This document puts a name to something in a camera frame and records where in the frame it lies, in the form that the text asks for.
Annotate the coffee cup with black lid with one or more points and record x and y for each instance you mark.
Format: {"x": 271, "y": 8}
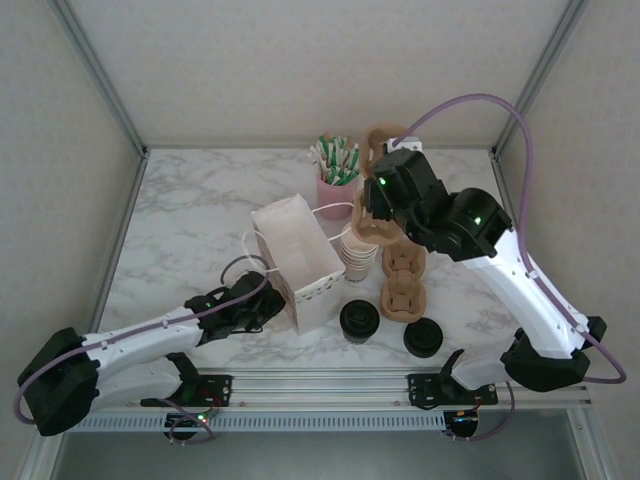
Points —
{"x": 358, "y": 319}
{"x": 424, "y": 337}

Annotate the stack of paper cups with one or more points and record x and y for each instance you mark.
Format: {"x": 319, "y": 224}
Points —
{"x": 357, "y": 260}

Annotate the small electronics board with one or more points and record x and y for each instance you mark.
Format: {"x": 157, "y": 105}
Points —
{"x": 185, "y": 422}
{"x": 462, "y": 419}

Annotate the white paper carry bag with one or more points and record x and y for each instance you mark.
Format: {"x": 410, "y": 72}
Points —
{"x": 300, "y": 250}

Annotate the pink cylindrical holder cup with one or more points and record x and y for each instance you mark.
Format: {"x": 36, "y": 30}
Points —
{"x": 332, "y": 200}

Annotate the green white sachet stick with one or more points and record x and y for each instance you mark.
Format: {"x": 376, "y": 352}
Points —
{"x": 334, "y": 145}
{"x": 356, "y": 157}
{"x": 350, "y": 150}
{"x": 334, "y": 177}

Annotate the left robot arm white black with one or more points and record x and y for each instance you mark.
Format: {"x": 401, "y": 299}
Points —
{"x": 140, "y": 335}

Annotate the aluminium front mounting rail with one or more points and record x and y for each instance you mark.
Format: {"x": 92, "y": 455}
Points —
{"x": 320, "y": 387}

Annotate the aluminium frame post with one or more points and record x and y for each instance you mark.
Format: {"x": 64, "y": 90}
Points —
{"x": 539, "y": 75}
{"x": 587, "y": 445}
{"x": 110, "y": 85}

